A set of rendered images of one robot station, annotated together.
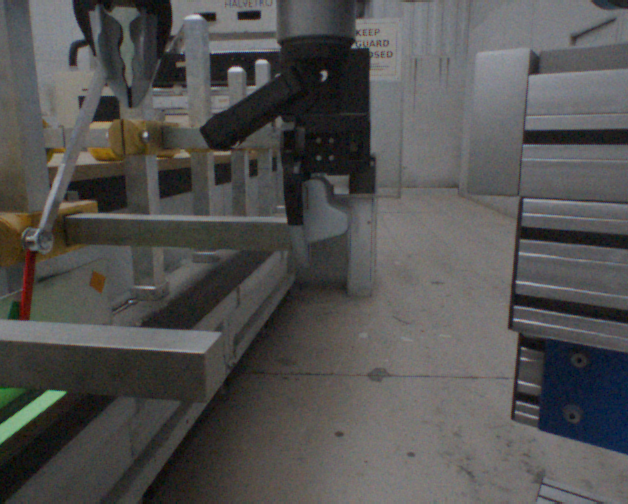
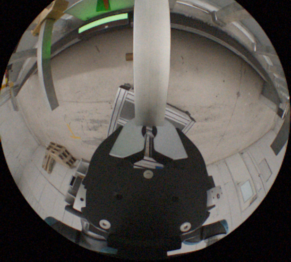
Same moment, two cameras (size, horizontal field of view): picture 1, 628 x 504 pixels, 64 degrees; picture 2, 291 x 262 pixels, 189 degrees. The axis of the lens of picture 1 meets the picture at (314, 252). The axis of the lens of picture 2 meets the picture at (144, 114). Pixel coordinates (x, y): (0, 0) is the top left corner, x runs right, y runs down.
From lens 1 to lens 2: 0.52 m
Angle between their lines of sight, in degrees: 86
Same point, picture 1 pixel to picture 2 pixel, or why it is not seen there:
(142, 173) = not seen: outside the picture
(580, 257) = not seen: hidden behind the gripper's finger
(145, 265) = (223, 12)
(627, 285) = not seen: hidden behind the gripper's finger
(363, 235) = (270, 105)
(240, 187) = (282, 73)
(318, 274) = (265, 88)
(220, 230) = (134, 52)
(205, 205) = (272, 52)
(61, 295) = not seen: outside the picture
